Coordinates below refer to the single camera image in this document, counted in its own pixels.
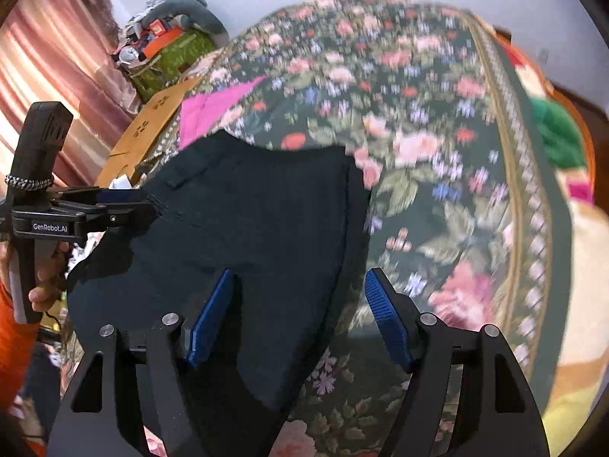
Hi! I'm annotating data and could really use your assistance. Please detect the orange box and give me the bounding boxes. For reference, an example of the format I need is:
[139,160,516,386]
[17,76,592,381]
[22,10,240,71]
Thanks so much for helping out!
[142,27,184,59]

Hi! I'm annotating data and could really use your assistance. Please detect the magenta cloth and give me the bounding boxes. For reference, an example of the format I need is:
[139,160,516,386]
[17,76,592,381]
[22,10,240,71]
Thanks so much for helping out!
[179,76,268,149]

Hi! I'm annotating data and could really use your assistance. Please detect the colourful plush blanket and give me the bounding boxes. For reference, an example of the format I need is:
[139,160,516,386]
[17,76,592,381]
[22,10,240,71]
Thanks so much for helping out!
[495,27,609,441]

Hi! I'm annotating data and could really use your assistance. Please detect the black white braided cord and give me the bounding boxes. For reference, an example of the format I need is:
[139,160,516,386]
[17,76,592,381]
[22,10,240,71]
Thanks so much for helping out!
[4,174,55,191]

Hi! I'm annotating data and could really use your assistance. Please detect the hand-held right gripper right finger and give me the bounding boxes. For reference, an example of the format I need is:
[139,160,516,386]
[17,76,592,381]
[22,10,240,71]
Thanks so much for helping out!
[365,268,546,457]

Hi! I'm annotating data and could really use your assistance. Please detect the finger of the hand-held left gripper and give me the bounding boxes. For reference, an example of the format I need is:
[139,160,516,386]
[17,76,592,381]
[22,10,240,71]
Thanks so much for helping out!
[56,187,154,206]
[84,202,159,244]

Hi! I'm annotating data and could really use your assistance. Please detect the pink curtain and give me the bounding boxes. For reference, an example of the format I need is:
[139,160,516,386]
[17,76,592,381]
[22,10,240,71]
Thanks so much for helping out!
[0,0,140,187]

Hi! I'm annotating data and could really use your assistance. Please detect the wooden board with paw cutouts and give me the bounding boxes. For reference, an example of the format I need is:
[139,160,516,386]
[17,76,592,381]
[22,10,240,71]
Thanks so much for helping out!
[95,76,203,187]

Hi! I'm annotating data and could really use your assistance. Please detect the grey cloth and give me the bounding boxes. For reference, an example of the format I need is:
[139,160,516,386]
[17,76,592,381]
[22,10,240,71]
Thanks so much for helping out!
[156,0,230,40]

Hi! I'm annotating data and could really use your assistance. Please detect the green fabric bag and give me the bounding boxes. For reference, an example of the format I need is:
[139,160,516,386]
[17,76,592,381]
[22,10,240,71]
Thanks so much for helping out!
[128,31,220,102]

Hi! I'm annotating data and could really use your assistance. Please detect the black pants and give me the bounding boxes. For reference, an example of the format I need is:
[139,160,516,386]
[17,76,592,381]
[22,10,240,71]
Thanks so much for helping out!
[67,131,373,457]

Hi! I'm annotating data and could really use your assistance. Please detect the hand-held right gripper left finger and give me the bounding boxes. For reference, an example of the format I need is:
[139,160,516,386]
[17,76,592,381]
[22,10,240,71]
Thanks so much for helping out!
[48,269,235,457]

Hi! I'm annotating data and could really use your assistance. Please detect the floral bed blanket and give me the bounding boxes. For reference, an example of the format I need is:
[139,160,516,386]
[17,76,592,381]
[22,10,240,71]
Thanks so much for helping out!
[62,0,572,457]

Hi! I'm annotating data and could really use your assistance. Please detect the person's left hand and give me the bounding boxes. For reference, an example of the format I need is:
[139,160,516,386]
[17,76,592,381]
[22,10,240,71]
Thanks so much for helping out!
[27,240,70,316]

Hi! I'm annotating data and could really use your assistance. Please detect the pale floral pillow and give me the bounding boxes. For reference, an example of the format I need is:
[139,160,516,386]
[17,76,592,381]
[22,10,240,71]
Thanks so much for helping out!
[188,49,226,79]

